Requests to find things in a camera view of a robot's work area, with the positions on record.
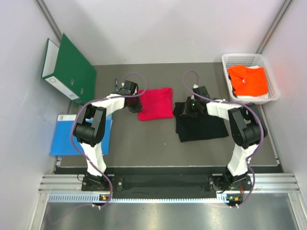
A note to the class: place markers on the pink red t shirt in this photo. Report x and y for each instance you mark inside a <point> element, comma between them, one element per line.
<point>156,104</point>

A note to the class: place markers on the white plastic basket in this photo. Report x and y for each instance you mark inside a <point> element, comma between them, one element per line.
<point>251,60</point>

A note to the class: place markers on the blue pen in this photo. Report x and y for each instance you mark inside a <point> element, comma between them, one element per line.
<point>116,84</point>

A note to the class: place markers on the green lever arch binder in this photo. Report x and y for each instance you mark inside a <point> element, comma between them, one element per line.
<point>69,71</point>

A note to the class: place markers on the orange t shirt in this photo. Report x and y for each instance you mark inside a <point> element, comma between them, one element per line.
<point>249,81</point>

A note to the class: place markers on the black t shirt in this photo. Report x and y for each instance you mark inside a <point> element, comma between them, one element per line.
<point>203,127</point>

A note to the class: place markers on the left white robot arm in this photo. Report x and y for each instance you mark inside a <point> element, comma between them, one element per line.
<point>89,130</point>

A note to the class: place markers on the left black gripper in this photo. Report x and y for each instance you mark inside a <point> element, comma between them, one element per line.
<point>137,108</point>

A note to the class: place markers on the aluminium rail frame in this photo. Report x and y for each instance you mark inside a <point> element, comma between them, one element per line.
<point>274,203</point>

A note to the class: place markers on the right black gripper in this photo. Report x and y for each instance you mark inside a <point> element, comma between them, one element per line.
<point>186,111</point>

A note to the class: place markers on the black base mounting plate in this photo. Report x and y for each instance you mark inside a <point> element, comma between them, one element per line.
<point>149,182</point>

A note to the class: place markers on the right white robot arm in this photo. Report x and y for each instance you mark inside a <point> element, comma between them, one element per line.
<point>247,129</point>

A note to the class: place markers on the blue paper folder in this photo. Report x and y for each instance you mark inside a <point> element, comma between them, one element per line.
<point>61,144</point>

